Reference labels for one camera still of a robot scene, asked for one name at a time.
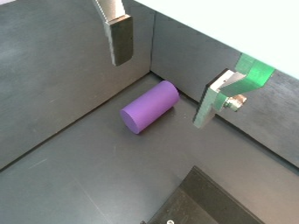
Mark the black cradle stand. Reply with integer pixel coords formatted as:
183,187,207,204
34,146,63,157
140,166,266,224

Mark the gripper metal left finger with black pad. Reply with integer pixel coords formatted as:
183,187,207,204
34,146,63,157
92,0,134,67

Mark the purple cylinder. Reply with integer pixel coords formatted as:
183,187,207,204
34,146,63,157
120,80,180,134

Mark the gripper metal right finger green tape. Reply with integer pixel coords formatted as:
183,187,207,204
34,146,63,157
194,53,275,129

